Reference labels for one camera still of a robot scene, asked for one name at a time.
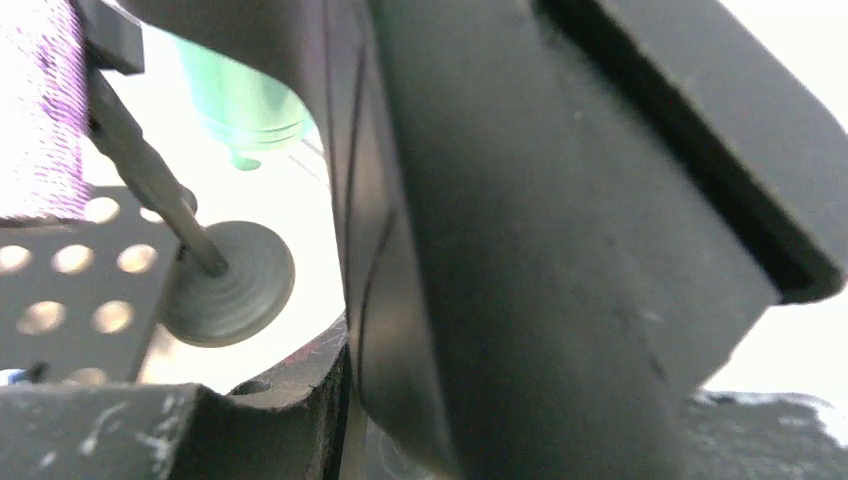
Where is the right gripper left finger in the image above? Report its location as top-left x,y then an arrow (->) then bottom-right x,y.
1,320 -> 346,479

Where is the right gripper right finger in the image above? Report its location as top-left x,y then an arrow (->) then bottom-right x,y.
681,391 -> 847,480

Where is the black music stand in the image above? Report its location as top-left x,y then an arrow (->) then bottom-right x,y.
0,0 -> 848,480

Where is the green microphone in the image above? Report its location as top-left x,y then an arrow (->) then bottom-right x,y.
173,37 -> 314,171

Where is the purple glitter microphone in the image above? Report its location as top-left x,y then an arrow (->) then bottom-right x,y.
1,1 -> 90,223

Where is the black round mic stand rear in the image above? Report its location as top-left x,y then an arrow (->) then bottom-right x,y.
72,1 -> 295,348

